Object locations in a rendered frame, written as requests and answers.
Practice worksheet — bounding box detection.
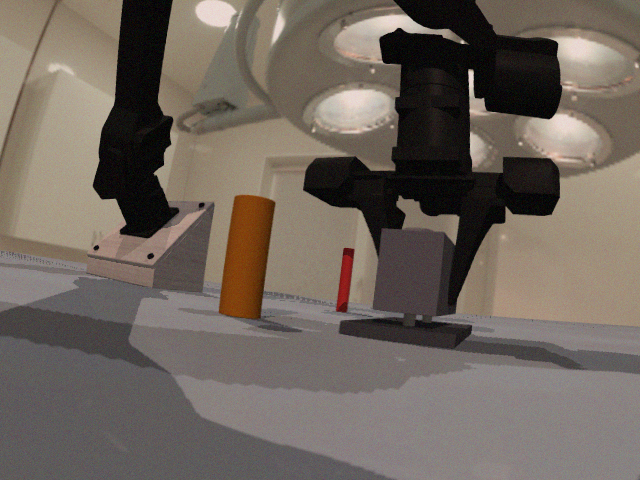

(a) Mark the orange cylinder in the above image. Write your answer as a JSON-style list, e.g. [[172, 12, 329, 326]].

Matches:
[[219, 195, 275, 319]]

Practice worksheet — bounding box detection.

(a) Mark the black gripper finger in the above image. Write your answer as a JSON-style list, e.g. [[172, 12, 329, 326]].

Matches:
[[448, 197, 506, 306], [347, 193, 406, 257]]

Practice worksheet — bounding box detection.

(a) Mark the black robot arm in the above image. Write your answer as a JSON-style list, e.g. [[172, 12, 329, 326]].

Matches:
[[93, 0, 563, 238]]

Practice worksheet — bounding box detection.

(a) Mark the red peg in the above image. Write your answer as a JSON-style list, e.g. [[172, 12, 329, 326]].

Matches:
[[336, 248, 355, 313]]

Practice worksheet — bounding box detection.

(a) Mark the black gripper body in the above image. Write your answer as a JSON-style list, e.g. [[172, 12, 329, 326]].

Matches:
[[303, 84, 560, 216]]

